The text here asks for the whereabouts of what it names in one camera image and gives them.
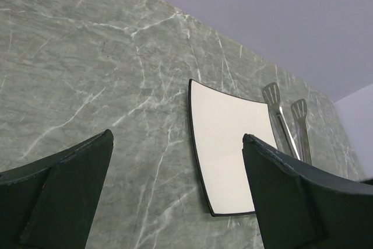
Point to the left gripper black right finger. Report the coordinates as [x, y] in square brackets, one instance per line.
[298, 205]

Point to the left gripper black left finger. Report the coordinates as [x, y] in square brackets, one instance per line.
[51, 203]

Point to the white rectangular plate, black rim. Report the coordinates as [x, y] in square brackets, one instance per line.
[218, 122]

